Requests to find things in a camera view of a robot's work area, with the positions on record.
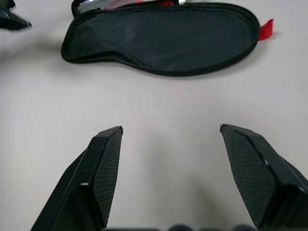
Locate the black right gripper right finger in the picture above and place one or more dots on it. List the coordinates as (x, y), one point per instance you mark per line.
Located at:
(269, 183)

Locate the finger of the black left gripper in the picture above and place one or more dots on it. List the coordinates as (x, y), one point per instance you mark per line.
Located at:
(6, 4)
(13, 21)

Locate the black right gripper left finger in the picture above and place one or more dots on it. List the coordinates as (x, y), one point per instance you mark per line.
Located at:
(79, 183)

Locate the red and black paddle case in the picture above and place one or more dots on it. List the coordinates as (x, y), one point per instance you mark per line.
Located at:
(158, 41)

